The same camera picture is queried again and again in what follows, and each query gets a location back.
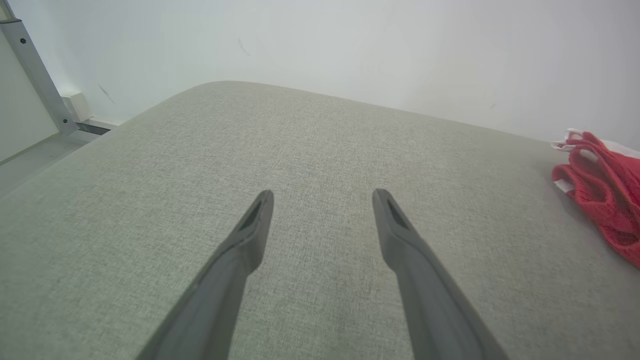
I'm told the red basketball jersey white trim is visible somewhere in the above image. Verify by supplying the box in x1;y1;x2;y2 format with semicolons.
551;128;640;271

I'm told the grey metal frame post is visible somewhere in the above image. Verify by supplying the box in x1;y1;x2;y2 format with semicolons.
0;0;79;136

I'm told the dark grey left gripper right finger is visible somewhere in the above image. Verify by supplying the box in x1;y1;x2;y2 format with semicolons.
372;187;508;360

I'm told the small white wall box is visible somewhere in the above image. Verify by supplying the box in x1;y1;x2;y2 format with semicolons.
60;91;94;123

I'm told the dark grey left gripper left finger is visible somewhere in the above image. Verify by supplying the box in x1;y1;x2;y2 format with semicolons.
136;189;275;360

